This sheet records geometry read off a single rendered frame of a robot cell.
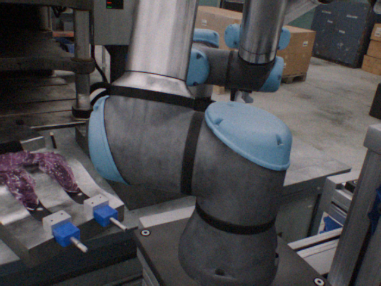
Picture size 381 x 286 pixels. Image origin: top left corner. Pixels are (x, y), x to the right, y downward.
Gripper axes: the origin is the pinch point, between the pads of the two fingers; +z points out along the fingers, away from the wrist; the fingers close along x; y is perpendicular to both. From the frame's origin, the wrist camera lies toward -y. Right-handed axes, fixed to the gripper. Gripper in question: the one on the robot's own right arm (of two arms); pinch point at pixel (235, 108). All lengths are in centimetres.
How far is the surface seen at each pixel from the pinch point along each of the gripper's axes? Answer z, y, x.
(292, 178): 15.1, 30.6, -9.3
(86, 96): 7, -60, -22
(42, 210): 10, -7, -82
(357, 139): 95, 5, 273
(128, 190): 9, 2, -62
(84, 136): 9, -33, -47
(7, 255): 15, -5, -93
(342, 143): 95, -3, 251
